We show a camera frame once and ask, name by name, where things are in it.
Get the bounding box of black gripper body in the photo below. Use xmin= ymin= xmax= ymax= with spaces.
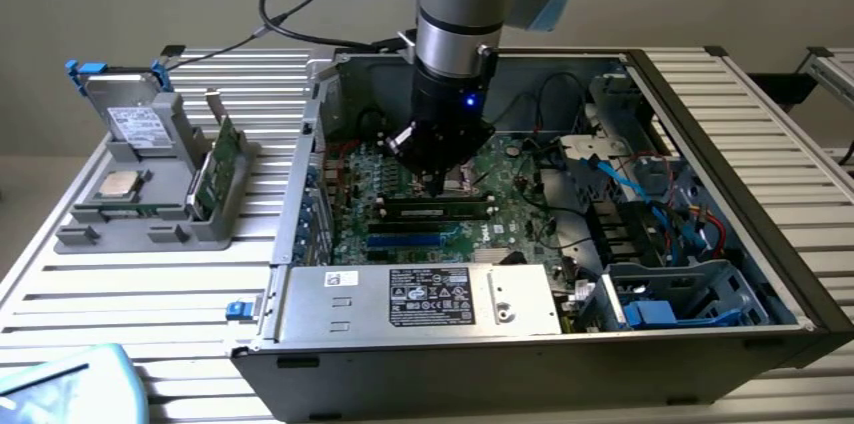
xmin=384 ymin=68 xmax=496 ymax=179

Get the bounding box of black RAM stick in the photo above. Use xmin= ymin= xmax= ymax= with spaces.
xmin=380 ymin=204 xmax=492 ymax=221

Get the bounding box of blue RAM slot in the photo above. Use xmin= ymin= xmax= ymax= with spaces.
xmin=365 ymin=233 xmax=449 ymax=248

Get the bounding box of CPU socket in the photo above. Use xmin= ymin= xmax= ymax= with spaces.
xmin=416 ymin=158 xmax=492 ymax=198

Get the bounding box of green Dell motherboard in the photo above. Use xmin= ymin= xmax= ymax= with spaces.
xmin=317 ymin=131 xmax=588 ymax=285

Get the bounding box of silver chipset heatsink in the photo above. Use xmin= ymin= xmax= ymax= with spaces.
xmin=471 ymin=249 xmax=515 ymax=266

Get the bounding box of open black PC case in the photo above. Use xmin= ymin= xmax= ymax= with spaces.
xmin=229 ymin=46 xmax=854 ymax=423

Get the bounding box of silver power supply unit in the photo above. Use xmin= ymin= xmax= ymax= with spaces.
xmin=257 ymin=263 xmax=565 ymax=345

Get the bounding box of green graphics card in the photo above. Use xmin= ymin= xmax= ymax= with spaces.
xmin=184 ymin=88 xmax=247 ymax=223

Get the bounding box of blue case latch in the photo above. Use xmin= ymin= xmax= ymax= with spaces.
xmin=224 ymin=297 xmax=259 ymax=320

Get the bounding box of metal disk bay cage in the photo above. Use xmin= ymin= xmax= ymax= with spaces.
xmin=586 ymin=258 xmax=799 ymax=333

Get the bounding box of grey parts rack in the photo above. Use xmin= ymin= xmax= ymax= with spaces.
xmin=52 ymin=92 xmax=263 ymax=255

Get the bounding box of hard disk in blue carrier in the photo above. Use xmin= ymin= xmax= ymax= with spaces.
xmin=64 ymin=58 xmax=176 ymax=151

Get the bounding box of silver CPU chip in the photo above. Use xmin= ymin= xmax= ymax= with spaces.
xmin=94 ymin=169 xmax=145 ymax=200

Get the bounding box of light blue robot joint cap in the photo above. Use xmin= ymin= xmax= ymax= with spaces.
xmin=0 ymin=342 xmax=149 ymax=424

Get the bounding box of black internal power wire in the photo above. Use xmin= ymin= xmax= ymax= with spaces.
xmin=489 ymin=72 xmax=599 ymax=145

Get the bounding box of light blue SATA wire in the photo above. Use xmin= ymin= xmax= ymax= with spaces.
xmin=580 ymin=156 xmax=712 ymax=250

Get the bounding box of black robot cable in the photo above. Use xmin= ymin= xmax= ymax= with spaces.
xmin=163 ymin=0 xmax=408 ymax=73

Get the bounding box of red SATA wire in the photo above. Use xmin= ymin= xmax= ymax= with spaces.
xmin=616 ymin=153 xmax=732 ymax=251

